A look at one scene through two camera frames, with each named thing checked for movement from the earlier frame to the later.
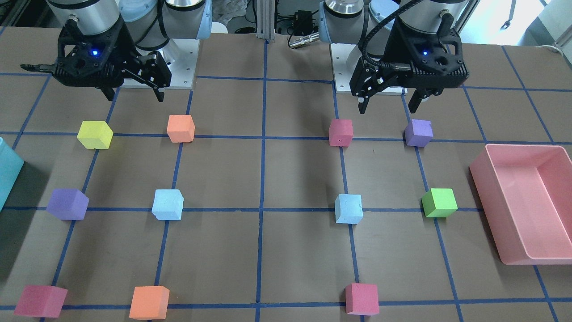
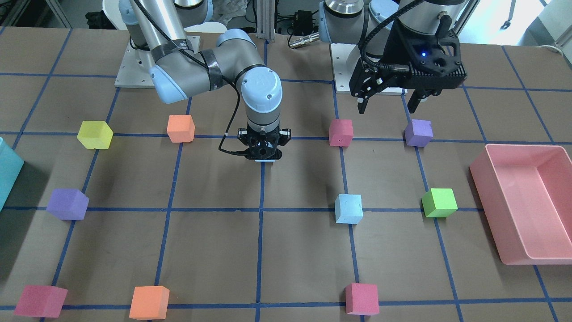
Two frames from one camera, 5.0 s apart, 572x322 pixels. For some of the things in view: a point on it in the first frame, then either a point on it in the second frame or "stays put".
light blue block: (348, 209) stays put
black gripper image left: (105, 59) -> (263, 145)
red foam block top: (341, 132) stays put
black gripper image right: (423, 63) stays put
